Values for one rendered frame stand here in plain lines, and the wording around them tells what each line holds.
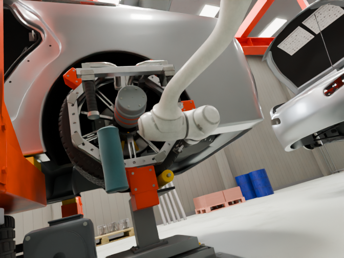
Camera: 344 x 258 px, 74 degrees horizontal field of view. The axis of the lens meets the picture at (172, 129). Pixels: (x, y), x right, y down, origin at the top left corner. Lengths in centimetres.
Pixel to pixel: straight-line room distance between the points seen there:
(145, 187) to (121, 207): 584
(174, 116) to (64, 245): 49
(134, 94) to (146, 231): 64
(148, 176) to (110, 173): 20
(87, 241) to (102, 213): 603
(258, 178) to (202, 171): 181
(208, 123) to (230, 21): 32
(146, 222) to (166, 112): 61
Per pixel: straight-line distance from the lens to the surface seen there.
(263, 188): 769
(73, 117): 112
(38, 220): 677
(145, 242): 118
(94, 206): 677
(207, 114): 79
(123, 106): 99
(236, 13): 70
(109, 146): 93
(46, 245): 75
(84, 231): 75
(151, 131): 76
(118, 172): 91
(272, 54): 441
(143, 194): 102
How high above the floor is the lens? 37
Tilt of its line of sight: 18 degrees up
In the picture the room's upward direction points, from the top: 15 degrees counter-clockwise
